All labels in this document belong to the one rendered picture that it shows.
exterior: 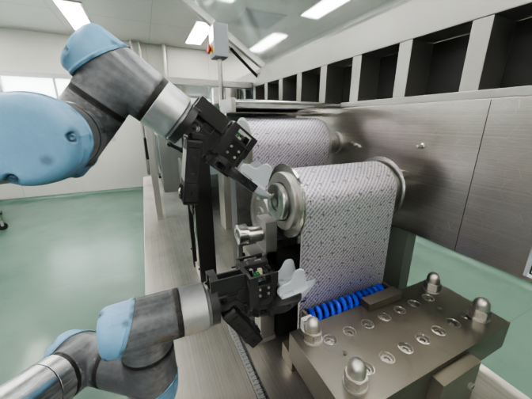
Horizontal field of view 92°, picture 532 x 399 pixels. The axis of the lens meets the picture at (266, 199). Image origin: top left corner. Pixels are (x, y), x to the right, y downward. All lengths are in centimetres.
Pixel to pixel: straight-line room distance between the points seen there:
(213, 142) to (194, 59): 572
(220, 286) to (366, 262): 34
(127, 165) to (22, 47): 236
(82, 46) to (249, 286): 39
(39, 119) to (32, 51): 595
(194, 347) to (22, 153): 55
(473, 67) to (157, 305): 68
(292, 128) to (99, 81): 46
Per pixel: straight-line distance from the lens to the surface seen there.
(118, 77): 41
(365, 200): 55
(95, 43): 42
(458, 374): 57
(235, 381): 63
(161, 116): 41
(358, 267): 62
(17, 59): 624
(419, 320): 63
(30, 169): 28
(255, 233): 53
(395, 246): 77
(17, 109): 27
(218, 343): 70
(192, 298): 43
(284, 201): 47
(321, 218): 49
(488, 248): 64
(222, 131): 44
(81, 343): 57
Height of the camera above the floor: 140
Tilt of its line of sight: 17 degrees down
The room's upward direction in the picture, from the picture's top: straight up
